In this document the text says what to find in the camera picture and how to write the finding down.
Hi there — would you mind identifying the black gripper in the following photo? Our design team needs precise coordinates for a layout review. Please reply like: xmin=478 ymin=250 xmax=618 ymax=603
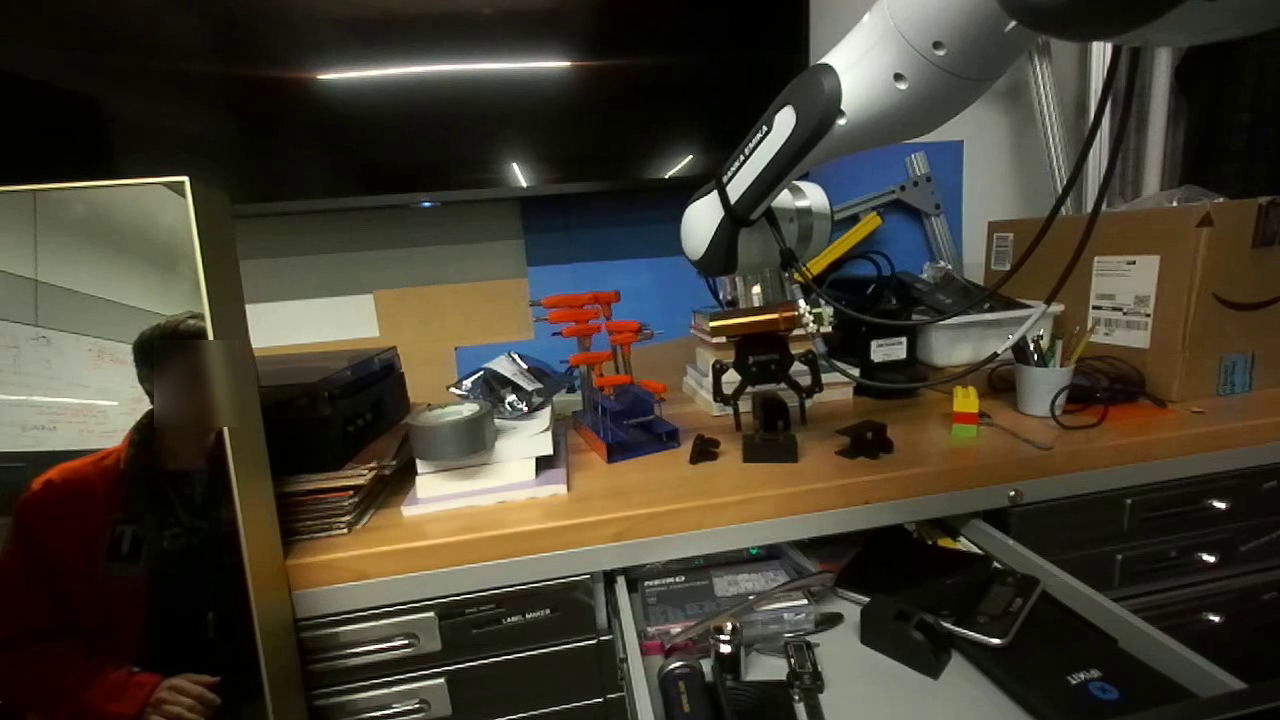
xmin=710 ymin=333 xmax=823 ymax=431

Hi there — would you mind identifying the black printed block with window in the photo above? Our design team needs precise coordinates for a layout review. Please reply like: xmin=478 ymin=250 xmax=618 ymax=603
xmin=859 ymin=591 xmax=960 ymax=679

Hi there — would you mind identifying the black drawer with labelled handle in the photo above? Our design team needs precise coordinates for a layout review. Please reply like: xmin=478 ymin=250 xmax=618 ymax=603
xmin=605 ymin=510 xmax=1264 ymax=720

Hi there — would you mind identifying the black cabinet drawer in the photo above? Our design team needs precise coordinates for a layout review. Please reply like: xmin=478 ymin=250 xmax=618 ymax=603
xmin=293 ymin=570 xmax=618 ymax=674
xmin=299 ymin=636 xmax=628 ymax=720

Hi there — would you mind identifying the black device with white label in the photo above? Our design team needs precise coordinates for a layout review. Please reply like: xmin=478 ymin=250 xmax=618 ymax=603
xmin=813 ymin=272 xmax=1017 ymax=385

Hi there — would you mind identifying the blue hex key stand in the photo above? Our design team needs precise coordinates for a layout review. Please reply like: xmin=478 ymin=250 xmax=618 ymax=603
xmin=577 ymin=385 xmax=683 ymax=466

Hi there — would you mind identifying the blue back panel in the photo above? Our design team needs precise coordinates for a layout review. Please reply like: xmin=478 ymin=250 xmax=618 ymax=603
xmin=451 ymin=134 xmax=967 ymax=385

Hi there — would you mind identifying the yellow red green Lego stack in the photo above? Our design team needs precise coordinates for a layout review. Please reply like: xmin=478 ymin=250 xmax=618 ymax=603
xmin=946 ymin=380 xmax=990 ymax=431

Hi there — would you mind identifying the clear plastic parts bag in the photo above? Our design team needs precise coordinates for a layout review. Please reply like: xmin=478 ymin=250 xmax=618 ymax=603
xmin=636 ymin=556 xmax=832 ymax=640

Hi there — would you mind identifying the white plastic bin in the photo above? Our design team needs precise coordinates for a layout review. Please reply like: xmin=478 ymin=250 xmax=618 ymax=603
xmin=917 ymin=295 xmax=1066 ymax=373

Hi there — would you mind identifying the clear bag with blue item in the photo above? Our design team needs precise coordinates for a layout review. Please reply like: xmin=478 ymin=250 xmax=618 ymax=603
xmin=451 ymin=348 xmax=582 ymax=419

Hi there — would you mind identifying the white cup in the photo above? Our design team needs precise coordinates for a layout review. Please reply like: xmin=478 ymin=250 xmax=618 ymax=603
xmin=1011 ymin=355 xmax=1079 ymax=419

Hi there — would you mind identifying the black digital caliper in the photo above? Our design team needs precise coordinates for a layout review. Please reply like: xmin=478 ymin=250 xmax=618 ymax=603
xmin=779 ymin=636 xmax=828 ymax=720

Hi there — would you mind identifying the white flat box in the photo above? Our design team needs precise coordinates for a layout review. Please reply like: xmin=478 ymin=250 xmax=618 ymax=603
xmin=396 ymin=412 xmax=573 ymax=520

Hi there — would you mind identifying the black digital scale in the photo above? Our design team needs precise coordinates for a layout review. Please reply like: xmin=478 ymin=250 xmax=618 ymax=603
xmin=932 ymin=568 xmax=1054 ymax=656

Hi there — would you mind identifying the brown cork board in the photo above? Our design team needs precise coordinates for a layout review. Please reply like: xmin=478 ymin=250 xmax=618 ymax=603
xmin=372 ymin=275 xmax=537 ymax=404

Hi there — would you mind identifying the cardboard box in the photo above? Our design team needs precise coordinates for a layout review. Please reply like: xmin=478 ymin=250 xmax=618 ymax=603
xmin=981 ymin=194 xmax=1280 ymax=408

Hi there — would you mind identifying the black iFixit pouch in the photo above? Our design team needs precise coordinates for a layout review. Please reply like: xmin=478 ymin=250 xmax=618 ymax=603
xmin=981 ymin=623 xmax=1207 ymax=720

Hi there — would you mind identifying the black workbench cabinet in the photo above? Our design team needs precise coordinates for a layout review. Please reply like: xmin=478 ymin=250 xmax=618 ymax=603
xmin=285 ymin=444 xmax=1280 ymax=720

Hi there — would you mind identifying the black equipment case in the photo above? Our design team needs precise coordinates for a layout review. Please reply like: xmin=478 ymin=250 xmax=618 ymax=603
xmin=256 ymin=348 xmax=415 ymax=480

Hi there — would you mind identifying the dark magazine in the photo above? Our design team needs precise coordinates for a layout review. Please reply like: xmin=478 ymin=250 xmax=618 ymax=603
xmin=277 ymin=436 xmax=420 ymax=542

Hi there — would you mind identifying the fluorescent ceiling light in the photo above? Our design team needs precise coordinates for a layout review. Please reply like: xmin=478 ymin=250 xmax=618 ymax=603
xmin=312 ymin=51 xmax=577 ymax=86

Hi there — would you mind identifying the whiteboard panel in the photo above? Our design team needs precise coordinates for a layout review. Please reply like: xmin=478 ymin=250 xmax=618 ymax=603
xmin=0 ymin=174 xmax=207 ymax=456

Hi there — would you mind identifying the person in red jacket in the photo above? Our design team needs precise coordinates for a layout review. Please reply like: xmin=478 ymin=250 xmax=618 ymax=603
xmin=0 ymin=312 xmax=266 ymax=720

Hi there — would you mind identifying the tan wrist mount plate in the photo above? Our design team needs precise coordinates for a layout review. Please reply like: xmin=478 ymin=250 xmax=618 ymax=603
xmin=693 ymin=304 xmax=813 ymax=338

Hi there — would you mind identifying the black printed bracket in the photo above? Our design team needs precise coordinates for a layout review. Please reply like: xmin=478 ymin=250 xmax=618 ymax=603
xmin=835 ymin=417 xmax=902 ymax=463

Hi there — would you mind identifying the orange T-handle hex key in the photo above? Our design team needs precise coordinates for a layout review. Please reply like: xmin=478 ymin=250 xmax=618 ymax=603
xmin=542 ymin=312 xmax=653 ymax=345
xmin=533 ymin=287 xmax=625 ymax=319
xmin=566 ymin=348 xmax=650 ymax=380

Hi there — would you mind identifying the grey metal bracket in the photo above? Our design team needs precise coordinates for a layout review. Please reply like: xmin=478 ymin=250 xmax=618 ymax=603
xmin=852 ymin=148 xmax=967 ymax=275

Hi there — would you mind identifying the grey duct tape roll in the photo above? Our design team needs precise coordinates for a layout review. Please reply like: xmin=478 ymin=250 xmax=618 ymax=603
xmin=404 ymin=394 xmax=502 ymax=470

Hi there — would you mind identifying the black looped cable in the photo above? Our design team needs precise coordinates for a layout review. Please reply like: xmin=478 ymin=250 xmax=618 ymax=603
xmin=1048 ymin=355 xmax=1169 ymax=436

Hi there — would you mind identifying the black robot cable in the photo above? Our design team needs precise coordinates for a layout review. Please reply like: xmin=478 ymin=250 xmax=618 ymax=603
xmin=991 ymin=43 xmax=1141 ymax=299

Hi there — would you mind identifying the wooden post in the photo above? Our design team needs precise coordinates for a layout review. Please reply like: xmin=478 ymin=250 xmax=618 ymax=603
xmin=184 ymin=172 xmax=312 ymax=720

